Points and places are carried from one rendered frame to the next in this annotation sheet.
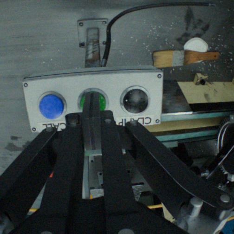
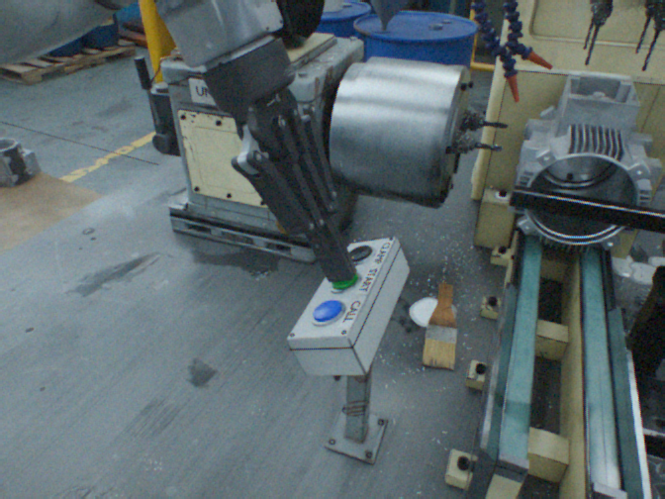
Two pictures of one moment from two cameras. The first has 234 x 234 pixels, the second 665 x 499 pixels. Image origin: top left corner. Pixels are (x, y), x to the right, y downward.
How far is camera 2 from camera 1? 0.51 m
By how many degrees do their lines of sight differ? 75
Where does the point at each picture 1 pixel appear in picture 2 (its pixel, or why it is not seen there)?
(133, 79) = not seen: hidden behind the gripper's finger
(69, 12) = (304, 451)
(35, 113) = (327, 329)
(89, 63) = not seen: hidden behind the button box
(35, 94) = (308, 327)
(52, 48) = not seen: outside the picture
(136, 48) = (410, 385)
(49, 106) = (323, 308)
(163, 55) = (431, 350)
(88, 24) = (337, 432)
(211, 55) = (442, 291)
